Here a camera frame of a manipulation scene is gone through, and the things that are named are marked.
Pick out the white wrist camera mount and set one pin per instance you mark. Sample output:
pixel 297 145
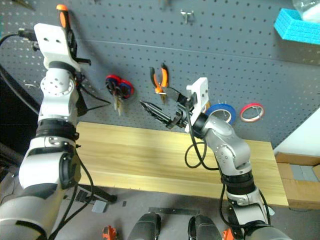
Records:
pixel 200 100
pixel 52 50

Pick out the small grey floor block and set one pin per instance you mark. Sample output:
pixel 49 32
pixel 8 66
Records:
pixel 99 207

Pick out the blue tape roll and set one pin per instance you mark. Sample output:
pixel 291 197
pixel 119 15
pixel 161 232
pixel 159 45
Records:
pixel 228 110

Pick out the clear plastic bag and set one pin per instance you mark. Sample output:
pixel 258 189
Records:
pixel 310 12

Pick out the dark rounded shape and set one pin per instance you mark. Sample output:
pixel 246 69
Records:
pixel 205 230
pixel 145 227

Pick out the red tape roll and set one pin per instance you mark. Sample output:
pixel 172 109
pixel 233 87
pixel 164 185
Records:
pixel 241 113

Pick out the orange needle-nose pliers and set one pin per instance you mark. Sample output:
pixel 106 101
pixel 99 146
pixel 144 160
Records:
pixel 158 86

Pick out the black metal table leg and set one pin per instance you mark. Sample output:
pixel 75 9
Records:
pixel 105 196

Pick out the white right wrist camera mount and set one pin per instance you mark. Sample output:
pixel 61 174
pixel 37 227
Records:
pixel 200 100

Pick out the short metal peg hook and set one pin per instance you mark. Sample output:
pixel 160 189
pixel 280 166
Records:
pixel 186 15

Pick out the brown cardboard box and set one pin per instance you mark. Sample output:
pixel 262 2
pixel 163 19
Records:
pixel 305 192

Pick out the grey metal pegboard wall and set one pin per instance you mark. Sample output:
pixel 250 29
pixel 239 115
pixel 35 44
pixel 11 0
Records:
pixel 200 50

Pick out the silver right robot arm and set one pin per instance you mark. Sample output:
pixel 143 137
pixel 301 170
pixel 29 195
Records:
pixel 225 145

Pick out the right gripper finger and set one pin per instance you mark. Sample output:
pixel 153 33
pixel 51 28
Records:
pixel 157 111
pixel 176 96

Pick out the orange floor object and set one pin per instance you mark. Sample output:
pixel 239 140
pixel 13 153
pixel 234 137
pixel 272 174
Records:
pixel 108 233
pixel 228 235

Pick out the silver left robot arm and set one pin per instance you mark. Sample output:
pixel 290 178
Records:
pixel 57 100

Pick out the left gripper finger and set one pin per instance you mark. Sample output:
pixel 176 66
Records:
pixel 72 45

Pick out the black cabinet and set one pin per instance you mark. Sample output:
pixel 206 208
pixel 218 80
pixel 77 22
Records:
pixel 7 130

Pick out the cyan brick-pattern basket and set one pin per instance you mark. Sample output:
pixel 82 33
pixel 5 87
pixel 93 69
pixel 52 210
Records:
pixel 295 30

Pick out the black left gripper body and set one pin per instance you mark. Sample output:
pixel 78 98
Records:
pixel 81 62

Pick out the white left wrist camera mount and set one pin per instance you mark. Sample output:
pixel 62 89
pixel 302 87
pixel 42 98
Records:
pixel 52 50

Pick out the flat metal bar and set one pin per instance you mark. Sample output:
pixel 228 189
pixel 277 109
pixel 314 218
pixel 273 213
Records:
pixel 172 210

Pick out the yellow tape roll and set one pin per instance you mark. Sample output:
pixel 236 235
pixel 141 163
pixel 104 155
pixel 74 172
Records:
pixel 206 108

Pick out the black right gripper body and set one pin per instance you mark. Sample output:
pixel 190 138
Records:
pixel 185 111

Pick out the red and blue scissors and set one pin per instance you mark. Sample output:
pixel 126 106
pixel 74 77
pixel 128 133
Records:
pixel 125 87

